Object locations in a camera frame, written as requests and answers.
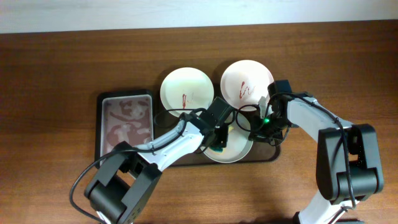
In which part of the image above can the metal tray with soapy water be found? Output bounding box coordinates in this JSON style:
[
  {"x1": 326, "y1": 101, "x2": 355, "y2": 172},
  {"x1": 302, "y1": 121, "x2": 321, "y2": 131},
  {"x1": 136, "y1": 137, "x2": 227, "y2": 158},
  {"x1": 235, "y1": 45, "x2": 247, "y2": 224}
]
[{"x1": 94, "y1": 89, "x2": 155, "y2": 160}]

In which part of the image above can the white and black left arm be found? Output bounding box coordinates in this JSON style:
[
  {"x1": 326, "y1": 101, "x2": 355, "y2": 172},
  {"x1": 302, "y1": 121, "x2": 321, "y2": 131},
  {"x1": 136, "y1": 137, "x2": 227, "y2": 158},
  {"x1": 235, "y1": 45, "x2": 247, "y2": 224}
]
[{"x1": 84, "y1": 97, "x2": 234, "y2": 223}]

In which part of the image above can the dark brown serving tray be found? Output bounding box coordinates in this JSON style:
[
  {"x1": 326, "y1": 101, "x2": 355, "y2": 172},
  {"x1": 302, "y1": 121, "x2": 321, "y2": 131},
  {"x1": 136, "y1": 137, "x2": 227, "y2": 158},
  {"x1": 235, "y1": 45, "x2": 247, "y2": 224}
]
[{"x1": 154, "y1": 67, "x2": 281, "y2": 167}]

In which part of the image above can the green and yellow scrub sponge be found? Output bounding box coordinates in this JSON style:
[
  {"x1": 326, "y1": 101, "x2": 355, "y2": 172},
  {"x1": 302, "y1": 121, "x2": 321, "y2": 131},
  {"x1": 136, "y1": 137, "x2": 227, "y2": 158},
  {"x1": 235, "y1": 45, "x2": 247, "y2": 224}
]
[{"x1": 210, "y1": 124, "x2": 234, "y2": 153}]

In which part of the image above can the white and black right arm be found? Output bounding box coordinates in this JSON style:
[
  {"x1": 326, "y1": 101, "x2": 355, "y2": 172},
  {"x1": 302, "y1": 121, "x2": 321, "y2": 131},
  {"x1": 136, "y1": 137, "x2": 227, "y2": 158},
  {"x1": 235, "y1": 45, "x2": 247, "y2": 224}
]
[{"x1": 249, "y1": 80, "x2": 384, "y2": 224}]

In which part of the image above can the cream plate with red stain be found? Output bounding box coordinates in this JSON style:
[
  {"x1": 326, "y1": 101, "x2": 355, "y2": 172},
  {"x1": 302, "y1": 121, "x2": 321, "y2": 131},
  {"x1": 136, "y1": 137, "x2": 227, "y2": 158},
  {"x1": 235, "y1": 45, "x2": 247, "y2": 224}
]
[{"x1": 160, "y1": 67, "x2": 215, "y2": 117}]

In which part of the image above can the pale blue plate with stain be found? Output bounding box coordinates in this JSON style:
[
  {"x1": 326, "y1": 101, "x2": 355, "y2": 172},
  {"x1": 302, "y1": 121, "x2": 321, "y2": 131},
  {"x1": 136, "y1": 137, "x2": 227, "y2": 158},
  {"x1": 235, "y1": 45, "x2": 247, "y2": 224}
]
[{"x1": 204, "y1": 121, "x2": 253, "y2": 163}]

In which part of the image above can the pinkish plate with red stain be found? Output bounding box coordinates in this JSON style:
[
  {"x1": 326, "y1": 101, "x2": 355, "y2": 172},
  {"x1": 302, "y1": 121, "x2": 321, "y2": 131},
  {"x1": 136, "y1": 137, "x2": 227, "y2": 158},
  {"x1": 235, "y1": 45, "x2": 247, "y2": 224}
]
[{"x1": 220, "y1": 60, "x2": 274, "y2": 109}]

